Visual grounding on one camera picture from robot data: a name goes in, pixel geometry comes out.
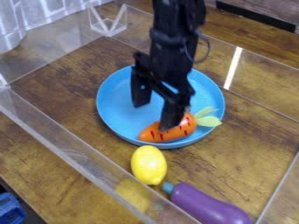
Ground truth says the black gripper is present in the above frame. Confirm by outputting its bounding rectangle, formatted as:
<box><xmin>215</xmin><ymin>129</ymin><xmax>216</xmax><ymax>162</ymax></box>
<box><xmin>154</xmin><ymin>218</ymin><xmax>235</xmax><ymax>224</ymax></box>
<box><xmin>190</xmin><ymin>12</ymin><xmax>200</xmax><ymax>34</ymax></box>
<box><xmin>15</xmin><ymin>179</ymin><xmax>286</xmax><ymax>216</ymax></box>
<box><xmin>131</xmin><ymin>28</ymin><xmax>196</xmax><ymax>131</ymax></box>

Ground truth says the orange toy carrot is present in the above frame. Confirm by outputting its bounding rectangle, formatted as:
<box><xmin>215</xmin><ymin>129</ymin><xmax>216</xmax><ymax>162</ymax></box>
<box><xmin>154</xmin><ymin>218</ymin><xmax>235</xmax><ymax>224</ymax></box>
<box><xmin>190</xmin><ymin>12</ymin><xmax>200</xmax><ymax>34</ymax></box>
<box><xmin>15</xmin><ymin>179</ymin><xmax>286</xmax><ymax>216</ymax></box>
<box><xmin>138</xmin><ymin>107</ymin><xmax>222</xmax><ymax>143</ymax></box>

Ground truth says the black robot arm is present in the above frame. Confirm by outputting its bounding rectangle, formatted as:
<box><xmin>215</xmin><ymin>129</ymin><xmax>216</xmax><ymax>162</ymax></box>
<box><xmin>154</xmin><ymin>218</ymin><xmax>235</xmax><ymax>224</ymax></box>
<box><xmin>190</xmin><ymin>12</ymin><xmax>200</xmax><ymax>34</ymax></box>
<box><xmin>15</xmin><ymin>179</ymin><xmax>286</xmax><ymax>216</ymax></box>
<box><xmin>131</xmin><ymin>0</ymin><xmax>207</xmax><ymax>131</ymax></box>

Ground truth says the blue round tray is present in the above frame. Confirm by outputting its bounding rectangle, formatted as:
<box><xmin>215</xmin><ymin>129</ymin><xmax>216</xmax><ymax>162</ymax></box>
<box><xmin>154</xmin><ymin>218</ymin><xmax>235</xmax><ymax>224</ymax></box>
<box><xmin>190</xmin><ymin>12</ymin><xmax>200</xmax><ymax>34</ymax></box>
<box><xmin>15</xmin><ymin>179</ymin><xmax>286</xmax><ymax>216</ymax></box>
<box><xmin>96</xmin><ymin>66</ymin><xmax>226</xmax><ymax>146</ymax></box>

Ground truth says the yellow toy lemon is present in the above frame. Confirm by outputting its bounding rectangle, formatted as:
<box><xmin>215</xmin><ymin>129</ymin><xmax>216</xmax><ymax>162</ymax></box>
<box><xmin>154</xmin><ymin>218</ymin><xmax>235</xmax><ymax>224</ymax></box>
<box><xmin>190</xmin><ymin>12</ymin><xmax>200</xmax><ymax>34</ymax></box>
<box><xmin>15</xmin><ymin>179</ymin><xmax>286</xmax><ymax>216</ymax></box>
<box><xmin>131</xmin><ymin>145</ymin><xmax>167</xmax><ymax>186</ymax></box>

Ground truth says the purple toy eggplant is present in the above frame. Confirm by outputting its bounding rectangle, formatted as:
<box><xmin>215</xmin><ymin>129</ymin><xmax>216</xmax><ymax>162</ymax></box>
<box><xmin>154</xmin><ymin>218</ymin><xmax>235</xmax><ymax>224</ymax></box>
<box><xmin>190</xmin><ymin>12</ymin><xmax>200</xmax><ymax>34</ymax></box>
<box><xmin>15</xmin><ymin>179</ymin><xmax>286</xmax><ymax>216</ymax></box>
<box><xmin>163</xmin><ymin>182</ymin><xmax>253</xmax><ymax>224</ymax></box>

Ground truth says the white mesh curtain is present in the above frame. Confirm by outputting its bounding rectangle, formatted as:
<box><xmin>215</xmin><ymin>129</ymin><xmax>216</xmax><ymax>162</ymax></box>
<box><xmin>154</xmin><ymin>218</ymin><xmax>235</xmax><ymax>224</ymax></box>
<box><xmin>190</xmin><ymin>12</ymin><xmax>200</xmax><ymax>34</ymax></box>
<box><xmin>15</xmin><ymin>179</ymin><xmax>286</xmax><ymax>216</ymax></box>
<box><xmin>0</xmin><ymin>0</ymin><xmax>112</xmax><ymax>54</ymax></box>

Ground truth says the blue plastic object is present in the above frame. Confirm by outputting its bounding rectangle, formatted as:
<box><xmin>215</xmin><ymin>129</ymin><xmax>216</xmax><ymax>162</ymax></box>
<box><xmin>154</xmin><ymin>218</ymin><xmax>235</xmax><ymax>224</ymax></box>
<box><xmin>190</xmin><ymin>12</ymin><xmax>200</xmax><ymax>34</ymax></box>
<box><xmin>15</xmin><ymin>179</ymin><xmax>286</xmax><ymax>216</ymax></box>
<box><xmin>0</xmin><ymin>192</ymin><xmax>27</xmax><ymax>224</ymax></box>

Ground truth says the black cable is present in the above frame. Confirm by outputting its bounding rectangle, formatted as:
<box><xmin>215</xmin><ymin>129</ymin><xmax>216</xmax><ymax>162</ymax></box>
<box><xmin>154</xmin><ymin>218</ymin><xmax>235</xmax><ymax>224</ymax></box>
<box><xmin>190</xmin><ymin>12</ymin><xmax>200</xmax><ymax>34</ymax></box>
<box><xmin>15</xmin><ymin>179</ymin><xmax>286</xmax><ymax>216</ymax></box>
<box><xmin>182</xmin><ymin>29</ymin><xmax>212</xmax><ymax>65</ymax></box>

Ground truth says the clear acrylic enclosure wall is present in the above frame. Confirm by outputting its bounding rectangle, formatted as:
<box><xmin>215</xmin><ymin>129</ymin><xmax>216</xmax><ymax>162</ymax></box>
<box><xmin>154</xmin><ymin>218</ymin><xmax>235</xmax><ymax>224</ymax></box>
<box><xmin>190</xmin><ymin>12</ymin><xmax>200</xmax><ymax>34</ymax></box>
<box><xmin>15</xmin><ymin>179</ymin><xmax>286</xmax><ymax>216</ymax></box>
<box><xmin>0</xmin><ymin>0</ymin><xmax>299</xmax><ymax>224</ymax></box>

